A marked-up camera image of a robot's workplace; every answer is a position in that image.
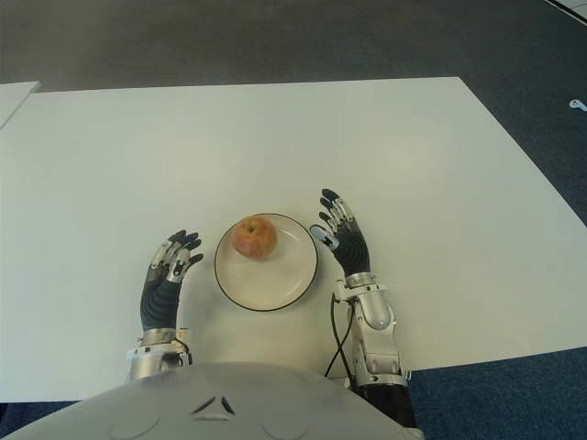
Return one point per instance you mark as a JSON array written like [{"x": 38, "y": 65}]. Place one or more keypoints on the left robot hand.
[{"x": 160, "y": 298}]

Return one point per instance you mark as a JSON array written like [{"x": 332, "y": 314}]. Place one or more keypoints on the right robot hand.
[{"x": 353, "y": 249}]

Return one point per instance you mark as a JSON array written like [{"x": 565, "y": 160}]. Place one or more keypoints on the red yellow apple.
[{"x": 254, "y": 237}]

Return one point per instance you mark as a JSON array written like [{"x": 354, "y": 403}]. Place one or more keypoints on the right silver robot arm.
[{"x": 376, "y": 311}]

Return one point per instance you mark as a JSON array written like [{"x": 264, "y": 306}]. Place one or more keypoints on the white plate black rim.
[{"x": 275, "y": 284}]

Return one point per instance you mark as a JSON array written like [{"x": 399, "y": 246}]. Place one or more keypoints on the grey robot torso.
[{"x": 229, "y": 403}]

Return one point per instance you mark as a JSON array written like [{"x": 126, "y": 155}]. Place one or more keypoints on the small white floor object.
[{"x": 579, "y": 105}]

